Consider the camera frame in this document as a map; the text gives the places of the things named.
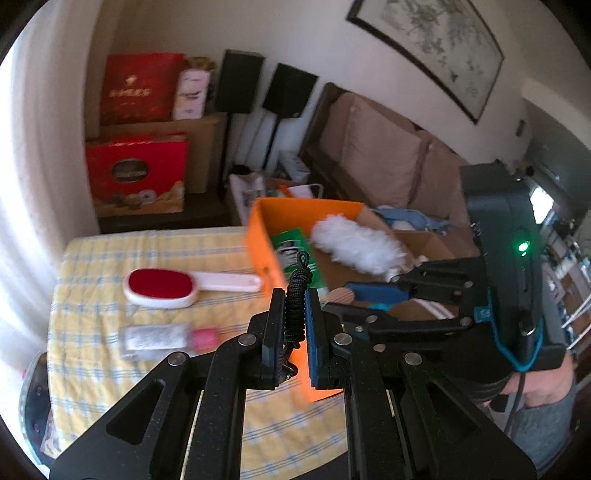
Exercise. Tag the framed wall painting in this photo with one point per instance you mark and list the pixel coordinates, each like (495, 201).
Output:
(434, 41)

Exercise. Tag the cluttered shelf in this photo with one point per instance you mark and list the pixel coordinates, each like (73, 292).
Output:
(563, 258)

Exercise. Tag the orange cardboard box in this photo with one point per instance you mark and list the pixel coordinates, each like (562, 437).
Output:
(263, 240)

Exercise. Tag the clear bottle pink cap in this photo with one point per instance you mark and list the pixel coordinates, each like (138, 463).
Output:
(152, 339)

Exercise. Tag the person's grey clothing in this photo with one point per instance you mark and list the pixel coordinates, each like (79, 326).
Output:
(535, 434)

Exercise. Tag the yellow checked tablecloth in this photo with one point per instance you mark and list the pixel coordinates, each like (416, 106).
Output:
(92, 397)

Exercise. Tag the black speaker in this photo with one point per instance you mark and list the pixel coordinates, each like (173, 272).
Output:
(290, 90)
(239, 81)

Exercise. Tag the white shopping bag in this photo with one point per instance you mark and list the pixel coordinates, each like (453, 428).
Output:
(247, 196)

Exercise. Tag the light blue cloth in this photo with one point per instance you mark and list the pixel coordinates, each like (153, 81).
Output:
(415, 217)

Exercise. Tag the pink white paper bag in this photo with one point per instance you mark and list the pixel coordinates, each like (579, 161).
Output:
(191, 94)

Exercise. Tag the clear plastic storage bin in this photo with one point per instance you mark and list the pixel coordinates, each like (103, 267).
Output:
(34, 406)

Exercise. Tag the green toothpaste box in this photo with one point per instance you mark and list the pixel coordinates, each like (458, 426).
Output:
(291, 242)

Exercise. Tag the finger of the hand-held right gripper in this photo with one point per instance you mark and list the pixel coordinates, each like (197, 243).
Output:
(415, 330)
(374, 294)

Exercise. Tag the black speaker stand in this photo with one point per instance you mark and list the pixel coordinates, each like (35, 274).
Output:
(272, 143)
(225, 152)

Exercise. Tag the red gift box oval label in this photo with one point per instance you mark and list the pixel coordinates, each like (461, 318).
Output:
(134, 175)

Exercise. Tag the person's right forearm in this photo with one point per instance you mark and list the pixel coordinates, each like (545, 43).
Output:
(549, 387)

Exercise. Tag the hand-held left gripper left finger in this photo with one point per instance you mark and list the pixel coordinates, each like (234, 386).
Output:
(274, 332)

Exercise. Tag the brown sofa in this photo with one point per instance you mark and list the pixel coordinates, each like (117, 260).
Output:
(383, 152)

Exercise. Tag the white fluffy duster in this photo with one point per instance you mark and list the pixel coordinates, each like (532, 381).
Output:
(355, 244)

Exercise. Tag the red gift box gold print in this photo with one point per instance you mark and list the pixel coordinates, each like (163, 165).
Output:
(138, 87)

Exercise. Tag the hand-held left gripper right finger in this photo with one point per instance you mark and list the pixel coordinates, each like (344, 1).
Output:
(313, 341)

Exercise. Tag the white sheer curtain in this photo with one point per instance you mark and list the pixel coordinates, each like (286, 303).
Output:
(37, 184)

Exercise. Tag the large brown cardboard box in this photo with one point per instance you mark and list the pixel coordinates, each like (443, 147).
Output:
(205, 147)

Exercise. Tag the dark wooden low cabinet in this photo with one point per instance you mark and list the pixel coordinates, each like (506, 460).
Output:
(203, 210)

